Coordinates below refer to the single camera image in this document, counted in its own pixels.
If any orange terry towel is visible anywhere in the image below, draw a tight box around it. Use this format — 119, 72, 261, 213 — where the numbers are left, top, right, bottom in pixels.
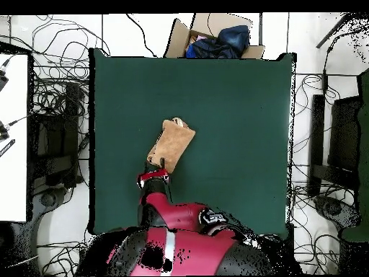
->
146, 116, 196, 175

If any dark green table cloth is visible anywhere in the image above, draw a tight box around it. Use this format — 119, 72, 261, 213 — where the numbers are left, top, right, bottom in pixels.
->
89, 47, 295, 236

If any black equipment stand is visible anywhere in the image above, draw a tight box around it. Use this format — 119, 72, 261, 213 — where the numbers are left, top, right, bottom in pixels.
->
30, 82, 80, 190

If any grey round base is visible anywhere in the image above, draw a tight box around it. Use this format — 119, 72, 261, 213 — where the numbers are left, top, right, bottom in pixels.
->
30, 186, 73, 226

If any dark navy garment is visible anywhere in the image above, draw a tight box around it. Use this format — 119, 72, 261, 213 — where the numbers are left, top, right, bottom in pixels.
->
185, 37, 241, 59

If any brown cardboard box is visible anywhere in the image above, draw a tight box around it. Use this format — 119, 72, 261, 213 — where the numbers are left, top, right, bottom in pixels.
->
164, 12, 264, 60

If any pink garment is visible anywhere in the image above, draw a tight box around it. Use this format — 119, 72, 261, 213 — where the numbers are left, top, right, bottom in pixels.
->
188, 34, 208, 45

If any white side table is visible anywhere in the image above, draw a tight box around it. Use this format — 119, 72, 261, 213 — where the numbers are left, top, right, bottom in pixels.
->
0, 53, 30, 223

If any black slotted strip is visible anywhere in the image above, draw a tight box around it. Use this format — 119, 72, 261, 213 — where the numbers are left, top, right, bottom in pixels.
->
0, 138, 16, 158

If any blue denim garment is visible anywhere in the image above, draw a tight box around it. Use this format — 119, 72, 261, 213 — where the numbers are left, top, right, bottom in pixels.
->
215, 25, 251, 52

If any small black device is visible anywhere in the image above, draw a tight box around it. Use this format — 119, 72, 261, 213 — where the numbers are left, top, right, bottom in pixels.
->
0, 120, 11, 142

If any black wheeled base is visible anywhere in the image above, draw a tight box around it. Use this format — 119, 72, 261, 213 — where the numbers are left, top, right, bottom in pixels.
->
313, 195, 361, 232

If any black monitor stand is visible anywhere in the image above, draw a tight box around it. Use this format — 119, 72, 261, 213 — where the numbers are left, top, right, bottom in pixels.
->
307, 93, 364, 197

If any black slanted bar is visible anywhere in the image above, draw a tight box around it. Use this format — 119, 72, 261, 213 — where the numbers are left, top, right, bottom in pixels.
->
315, 12, 353, 49

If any black cable tangle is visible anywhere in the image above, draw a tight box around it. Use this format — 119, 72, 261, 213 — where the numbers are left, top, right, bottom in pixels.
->
0, 14, 112, 116

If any long black cable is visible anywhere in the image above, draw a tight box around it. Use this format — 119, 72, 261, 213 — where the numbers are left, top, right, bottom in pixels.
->
125, 13, 158, 58

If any black camera with cable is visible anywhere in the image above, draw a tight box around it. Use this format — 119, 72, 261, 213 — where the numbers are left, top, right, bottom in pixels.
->
0, 67, 9, 92

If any black cable with plug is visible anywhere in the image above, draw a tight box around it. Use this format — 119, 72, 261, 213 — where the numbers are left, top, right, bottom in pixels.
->
321, 27, 369, 94

